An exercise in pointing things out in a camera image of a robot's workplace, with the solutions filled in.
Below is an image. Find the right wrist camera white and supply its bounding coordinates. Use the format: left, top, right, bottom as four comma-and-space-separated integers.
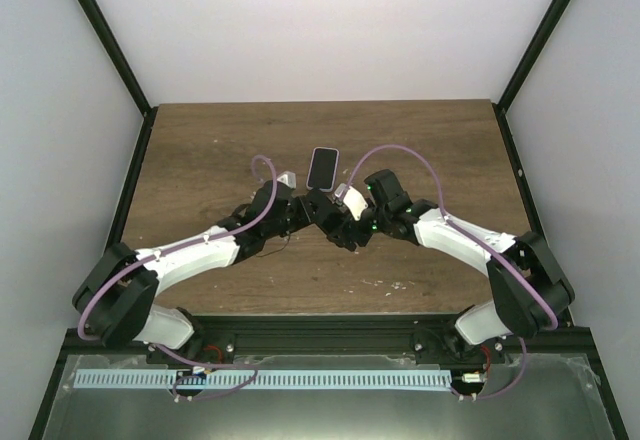
333, 183, 369, 221

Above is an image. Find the black frame post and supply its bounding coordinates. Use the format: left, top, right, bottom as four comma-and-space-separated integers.
497, 0, 596, 111
53, 0, 153, 114

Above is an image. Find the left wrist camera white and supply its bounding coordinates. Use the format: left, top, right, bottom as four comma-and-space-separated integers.
277, 171, 297, 190

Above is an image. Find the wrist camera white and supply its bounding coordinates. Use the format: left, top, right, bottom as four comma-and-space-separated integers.
277, 171, 297, 190
333, 183, 369, 221

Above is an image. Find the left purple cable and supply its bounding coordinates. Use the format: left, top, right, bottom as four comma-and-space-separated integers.
78, 154, 281, 404

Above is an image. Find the purple cable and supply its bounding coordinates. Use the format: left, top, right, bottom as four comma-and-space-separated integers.
344, 144, 559, 401
78, 154, 281, 404

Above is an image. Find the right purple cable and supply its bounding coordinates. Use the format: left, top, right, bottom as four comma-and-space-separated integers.
344, 144, 559, 401

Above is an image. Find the left black frame post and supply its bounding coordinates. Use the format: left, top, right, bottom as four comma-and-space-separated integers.
53, 0, 153, 114

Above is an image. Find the light blue slotted cable duct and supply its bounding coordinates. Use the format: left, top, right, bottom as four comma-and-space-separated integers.
72, 369, 452, 392

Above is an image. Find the right black frame post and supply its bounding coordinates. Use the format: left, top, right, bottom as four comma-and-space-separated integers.
497, 0, 596, 111

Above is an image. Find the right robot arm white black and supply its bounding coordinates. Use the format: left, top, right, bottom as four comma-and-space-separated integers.
319, 170, 575, 363

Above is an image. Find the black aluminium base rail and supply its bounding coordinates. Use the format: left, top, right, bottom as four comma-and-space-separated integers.
174, 314, 506, 366

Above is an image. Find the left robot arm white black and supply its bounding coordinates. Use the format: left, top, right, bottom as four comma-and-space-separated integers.
72, 181, 350, 364

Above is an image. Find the phone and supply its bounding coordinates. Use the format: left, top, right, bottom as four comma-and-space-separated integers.
306, 147, 339, 192

